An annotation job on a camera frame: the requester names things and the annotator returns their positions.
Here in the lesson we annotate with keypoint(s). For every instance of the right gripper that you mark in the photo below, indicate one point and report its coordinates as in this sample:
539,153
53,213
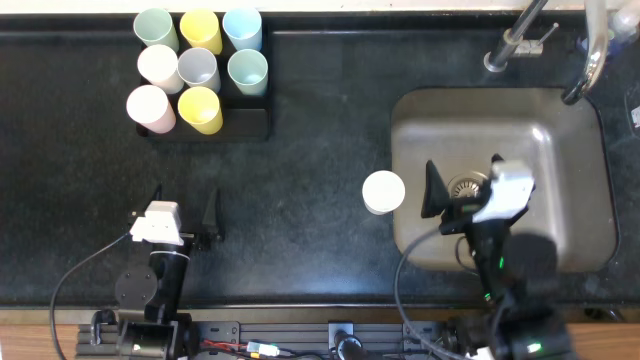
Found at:
462,212

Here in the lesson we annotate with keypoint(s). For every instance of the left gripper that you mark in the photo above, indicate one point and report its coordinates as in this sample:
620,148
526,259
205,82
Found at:
195,241

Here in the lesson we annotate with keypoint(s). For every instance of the yellow cup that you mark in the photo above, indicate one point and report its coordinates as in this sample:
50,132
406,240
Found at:
200,27
200,107

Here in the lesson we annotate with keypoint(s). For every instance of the pink cup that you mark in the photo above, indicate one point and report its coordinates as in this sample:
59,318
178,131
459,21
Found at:
147,107

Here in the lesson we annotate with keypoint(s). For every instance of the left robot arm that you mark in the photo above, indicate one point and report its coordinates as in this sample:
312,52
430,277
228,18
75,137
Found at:
160,280

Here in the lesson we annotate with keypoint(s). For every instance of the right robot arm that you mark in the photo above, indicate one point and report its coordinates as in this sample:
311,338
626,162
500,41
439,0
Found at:
520,290

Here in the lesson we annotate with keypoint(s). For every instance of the white cup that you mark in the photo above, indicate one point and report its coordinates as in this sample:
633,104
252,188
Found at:
383,192
157,65

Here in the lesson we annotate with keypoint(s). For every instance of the steel sink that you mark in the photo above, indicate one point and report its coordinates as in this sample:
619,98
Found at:
565,165

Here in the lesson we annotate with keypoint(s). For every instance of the black tray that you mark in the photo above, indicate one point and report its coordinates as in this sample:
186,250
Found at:
247,120

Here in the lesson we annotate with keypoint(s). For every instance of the grey cup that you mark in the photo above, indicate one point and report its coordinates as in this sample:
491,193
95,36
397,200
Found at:
197,67

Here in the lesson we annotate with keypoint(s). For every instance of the teal cup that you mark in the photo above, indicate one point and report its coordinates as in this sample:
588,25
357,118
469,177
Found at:
247,70

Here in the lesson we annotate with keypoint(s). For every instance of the steel tap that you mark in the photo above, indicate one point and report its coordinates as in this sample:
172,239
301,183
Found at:
597,55

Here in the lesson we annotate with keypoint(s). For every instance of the pale green cup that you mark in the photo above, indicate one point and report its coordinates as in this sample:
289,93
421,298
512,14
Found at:
152,25

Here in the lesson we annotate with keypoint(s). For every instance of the blue cup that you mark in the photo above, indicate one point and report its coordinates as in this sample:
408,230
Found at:
242,27

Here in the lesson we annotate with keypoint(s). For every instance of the blue soap bottle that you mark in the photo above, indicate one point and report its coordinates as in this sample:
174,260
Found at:
627,20

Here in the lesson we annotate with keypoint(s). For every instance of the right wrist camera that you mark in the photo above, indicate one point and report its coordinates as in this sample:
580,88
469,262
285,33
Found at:
505,192

